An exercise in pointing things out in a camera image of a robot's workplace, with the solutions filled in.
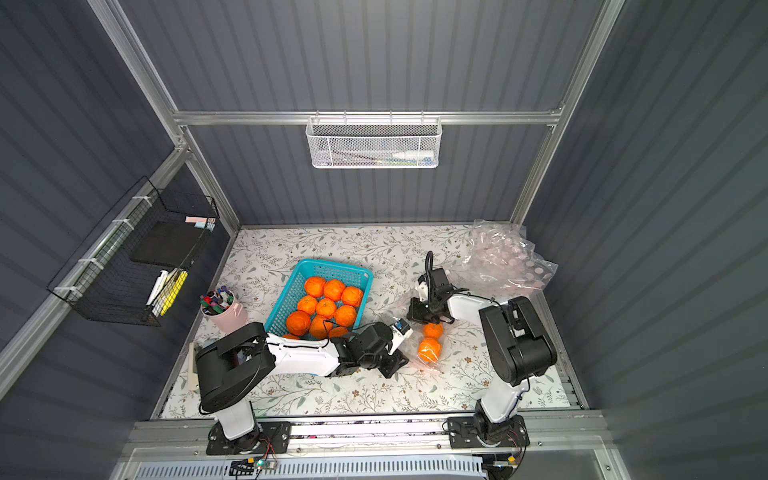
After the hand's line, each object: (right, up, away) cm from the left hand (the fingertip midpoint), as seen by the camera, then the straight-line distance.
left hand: (406, 359), depth 84 cm
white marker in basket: (-60, +24, -13) cm, 66 cm away
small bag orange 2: (+6, +3, -1) cm, 7 cm away
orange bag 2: (-25, +13, +8) cm, 29 cm away
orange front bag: (-17, +17, +10) cm, 25 cm away
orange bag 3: (-32, +9, +4) cm, 34 cm away
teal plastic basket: (-35, +18, +10) cm, 41 cm away
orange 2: (-23, +19, +10) cm, 31 cm away
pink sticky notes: (-60, +40, +1) cm, 72 cm away
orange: (-29, +19, +12) cm, 37 cm away
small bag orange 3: (+8, +7, +4) cm, 11 cm away
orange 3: (-18, +11, +5) cm, 22 cm away
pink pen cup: (-53, +15, +1) cm, 55 cm away
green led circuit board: (-34, -20, -14) cm, 42 cm away
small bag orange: (-25, +8, +3) cm, 27 cm away
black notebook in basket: (-63, +33, -6) cm, 71 cm away
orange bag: (-31, +14, +9) cm, 35 cm away
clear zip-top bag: (+14, +3, +6) cm, 15 cm away
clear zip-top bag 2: (+35, +28, +21) cm, 49 cm away
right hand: (+2, +11, +10) cm, 15 cm away
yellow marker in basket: (-55, +24, -12) cm, 62 cm away
